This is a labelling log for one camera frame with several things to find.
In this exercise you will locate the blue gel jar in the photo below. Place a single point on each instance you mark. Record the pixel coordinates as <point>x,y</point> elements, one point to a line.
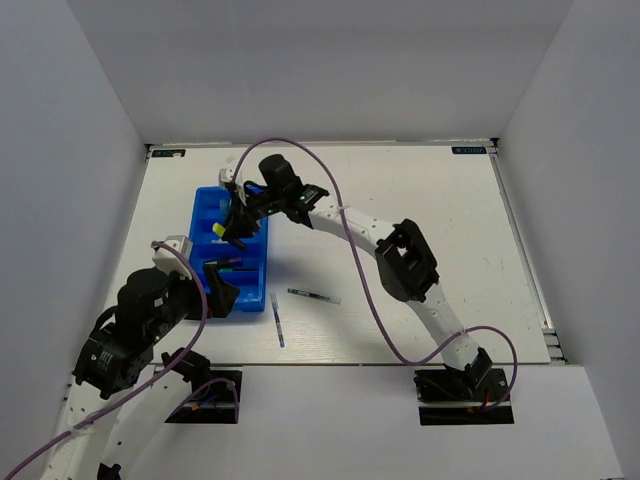
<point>224,206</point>

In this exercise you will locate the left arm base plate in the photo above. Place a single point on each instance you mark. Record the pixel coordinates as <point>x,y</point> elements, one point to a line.
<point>214,399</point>

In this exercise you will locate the purple cap black marker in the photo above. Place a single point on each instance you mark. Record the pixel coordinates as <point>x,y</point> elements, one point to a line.
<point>228,261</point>

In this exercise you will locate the left corner label sticker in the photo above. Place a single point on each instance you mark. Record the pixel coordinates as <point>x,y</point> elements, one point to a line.
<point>168,153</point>

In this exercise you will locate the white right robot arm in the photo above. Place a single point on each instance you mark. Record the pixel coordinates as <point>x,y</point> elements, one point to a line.
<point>406,266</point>

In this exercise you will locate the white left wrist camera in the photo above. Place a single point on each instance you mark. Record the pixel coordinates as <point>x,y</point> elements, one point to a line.
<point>167,262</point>

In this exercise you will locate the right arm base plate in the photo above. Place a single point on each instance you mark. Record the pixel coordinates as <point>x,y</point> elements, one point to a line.
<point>444,401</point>

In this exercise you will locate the right corner label sticker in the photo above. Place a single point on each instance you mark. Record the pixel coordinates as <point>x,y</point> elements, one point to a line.
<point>469,150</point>

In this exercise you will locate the blue white pen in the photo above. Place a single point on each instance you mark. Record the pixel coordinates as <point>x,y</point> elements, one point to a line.
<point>276,313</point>

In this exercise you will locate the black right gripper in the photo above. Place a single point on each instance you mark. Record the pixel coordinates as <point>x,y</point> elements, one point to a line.
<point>240,223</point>

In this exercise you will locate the blue compartment tray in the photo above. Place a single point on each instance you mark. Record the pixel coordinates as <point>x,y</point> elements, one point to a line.
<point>207,246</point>

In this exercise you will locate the corner label sticker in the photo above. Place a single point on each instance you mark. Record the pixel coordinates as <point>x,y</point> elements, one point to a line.
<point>469,150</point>
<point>168,153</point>

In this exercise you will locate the aluminium table edge rail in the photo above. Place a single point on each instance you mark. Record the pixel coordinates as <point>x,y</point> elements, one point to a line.
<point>523,245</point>

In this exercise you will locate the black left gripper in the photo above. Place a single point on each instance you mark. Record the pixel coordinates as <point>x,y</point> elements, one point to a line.
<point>222,294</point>

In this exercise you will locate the yellow cap highlighter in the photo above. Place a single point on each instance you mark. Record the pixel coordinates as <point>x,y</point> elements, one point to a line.
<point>218,229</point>

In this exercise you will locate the green cap highlighter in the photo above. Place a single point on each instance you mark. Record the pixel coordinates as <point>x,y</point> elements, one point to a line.
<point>239,270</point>

